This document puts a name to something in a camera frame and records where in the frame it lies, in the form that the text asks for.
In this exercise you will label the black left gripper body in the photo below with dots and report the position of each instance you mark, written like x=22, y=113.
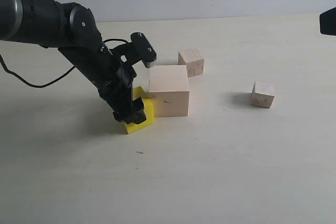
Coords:
x=107, y=72

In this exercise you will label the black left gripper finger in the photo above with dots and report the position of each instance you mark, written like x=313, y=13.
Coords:
x=137, y=113
x=123, y=103

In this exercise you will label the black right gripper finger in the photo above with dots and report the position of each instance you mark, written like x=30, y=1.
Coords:
x=327, y=22

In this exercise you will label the yellow cube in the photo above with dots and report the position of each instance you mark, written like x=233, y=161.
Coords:
x=139, y=92

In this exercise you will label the large wooden cube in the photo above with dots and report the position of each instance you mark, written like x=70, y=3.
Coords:
x=169, y=90

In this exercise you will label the medium wooden cube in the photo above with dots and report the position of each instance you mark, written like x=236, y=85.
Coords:
x=193, y=60

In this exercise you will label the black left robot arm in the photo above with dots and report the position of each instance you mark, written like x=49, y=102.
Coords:
x=71, y=28

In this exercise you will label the small wooden cube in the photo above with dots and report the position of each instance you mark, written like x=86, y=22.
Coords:
x=263, y=94

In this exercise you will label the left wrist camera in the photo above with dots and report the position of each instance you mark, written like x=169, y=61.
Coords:
x=138, y=49

